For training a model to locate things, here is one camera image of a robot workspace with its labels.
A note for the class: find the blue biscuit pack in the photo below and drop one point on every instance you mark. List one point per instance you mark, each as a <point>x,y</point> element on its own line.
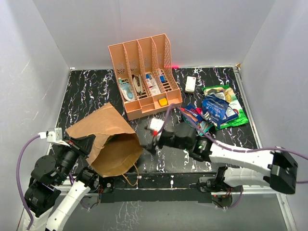
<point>192,113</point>

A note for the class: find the blue correction tape pack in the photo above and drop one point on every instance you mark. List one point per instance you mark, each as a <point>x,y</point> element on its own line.
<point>126,90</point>

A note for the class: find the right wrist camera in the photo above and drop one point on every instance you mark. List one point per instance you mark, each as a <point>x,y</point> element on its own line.
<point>155,126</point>

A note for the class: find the white ruler set pack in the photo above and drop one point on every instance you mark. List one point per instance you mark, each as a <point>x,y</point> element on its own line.
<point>152,84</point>

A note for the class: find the red snack pack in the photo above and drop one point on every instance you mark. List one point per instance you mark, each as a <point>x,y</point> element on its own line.
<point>199,110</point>

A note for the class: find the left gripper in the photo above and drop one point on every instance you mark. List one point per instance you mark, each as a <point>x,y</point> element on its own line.
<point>83,145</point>

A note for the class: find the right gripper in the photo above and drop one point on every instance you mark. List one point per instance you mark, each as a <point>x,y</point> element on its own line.
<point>151,147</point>

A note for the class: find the blue snack pouch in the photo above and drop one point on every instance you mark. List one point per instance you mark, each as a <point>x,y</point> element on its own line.
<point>230,114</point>

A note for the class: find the silver stapler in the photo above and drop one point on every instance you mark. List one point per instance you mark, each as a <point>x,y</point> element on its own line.
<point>137,82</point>

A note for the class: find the brown paper bag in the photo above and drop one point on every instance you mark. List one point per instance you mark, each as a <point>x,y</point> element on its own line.
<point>116,147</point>

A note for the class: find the green Chuba chips bag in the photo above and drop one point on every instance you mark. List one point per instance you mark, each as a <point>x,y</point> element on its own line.
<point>233,103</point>

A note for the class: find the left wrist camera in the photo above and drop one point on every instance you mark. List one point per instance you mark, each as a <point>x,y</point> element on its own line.
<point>53,136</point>

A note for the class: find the red green candy pack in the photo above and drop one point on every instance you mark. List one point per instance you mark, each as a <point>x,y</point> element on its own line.
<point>204,127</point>

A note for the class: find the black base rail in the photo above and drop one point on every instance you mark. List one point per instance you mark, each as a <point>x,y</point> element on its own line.
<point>167,187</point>

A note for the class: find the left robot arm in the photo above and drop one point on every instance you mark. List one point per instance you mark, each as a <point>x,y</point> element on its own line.
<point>53,194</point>

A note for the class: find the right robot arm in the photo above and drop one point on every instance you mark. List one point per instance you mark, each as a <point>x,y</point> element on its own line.
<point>274,168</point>

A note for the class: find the white small box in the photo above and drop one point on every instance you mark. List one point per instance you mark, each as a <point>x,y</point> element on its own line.
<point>190,84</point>

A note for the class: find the blue eraser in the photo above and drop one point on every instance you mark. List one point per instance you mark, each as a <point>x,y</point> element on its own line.
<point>163,79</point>

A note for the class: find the pink desk organizer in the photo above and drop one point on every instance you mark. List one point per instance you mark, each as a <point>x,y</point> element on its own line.
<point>140,57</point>

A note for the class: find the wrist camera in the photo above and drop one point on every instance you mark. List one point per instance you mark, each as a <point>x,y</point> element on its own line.
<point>155,126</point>
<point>53,136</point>

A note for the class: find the yellow sticky tape dispenser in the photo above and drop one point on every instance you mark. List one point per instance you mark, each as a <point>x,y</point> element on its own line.
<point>163,101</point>

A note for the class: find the dark blue vinegar chips bag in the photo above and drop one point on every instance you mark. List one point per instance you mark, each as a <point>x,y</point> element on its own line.
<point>214,110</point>

